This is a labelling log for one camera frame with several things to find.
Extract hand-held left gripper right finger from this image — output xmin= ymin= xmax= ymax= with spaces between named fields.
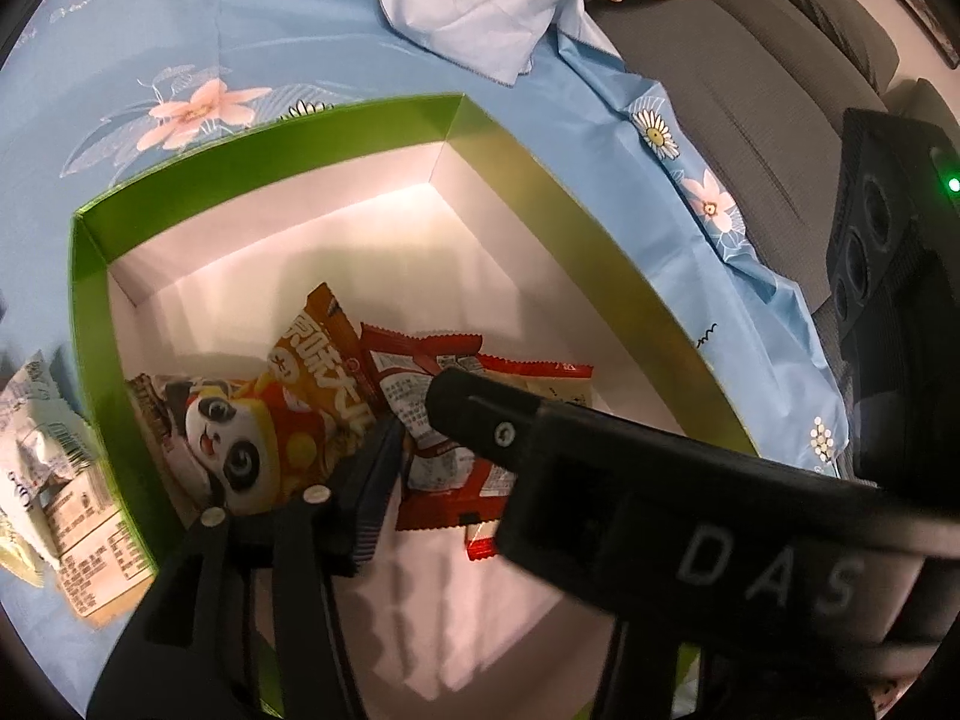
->
xmin=592 ymin=615 xmax=680 ymax=720

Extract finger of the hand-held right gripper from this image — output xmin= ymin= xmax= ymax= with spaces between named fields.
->
xmin=424 ymin=367 xmax=545 ymax=467

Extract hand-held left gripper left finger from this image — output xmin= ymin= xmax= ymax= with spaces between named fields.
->
xmin=86 ymin=412 xmax=410 ymax=720

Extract orange snack packet red edge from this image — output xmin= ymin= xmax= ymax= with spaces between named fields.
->
xmin=266 ymin=281 xmax=391 ymax=481

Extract orange panda print snack packet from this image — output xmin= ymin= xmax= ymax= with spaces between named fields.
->
xmin=126 ymin=371 xmax=376 ymax=515

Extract green cardboard box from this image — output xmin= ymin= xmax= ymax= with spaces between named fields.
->
xmin=69 ymin=92 xmax=762 ymax=720

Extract cream packet with red edge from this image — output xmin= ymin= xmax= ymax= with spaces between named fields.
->
xmin=478 ymin=352 xmax=595 ymax=412

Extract white snack packet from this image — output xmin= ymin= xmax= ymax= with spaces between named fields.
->
xmin=0 ymin=351 xmax=102 ymax=567

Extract light blue folded cloth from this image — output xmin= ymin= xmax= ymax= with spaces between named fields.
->
xmin=366 ymin=0 xmax=586 ymax=85

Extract grey sofa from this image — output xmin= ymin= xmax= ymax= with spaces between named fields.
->
xmin=592 ymin=0 xmax=960 ymax=316

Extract blue floral bedsheet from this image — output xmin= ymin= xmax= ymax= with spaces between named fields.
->
xmin=0 ymin=0 xmax=852 ymax=616

